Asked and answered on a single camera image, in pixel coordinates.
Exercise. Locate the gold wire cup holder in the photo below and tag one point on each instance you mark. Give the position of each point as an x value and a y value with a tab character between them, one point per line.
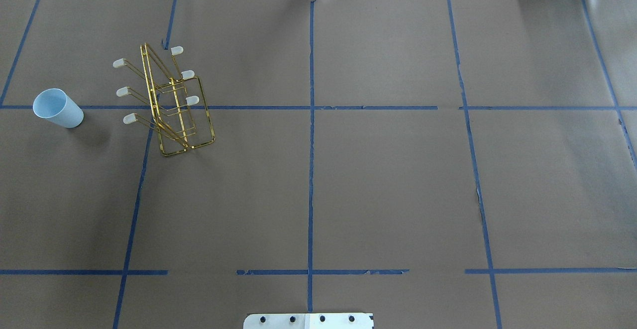
179	111

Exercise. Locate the light blue plastic cup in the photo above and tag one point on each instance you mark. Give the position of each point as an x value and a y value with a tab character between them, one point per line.
55	106

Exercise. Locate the white camera stand base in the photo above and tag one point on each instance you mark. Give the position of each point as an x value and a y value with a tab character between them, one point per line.
309	321

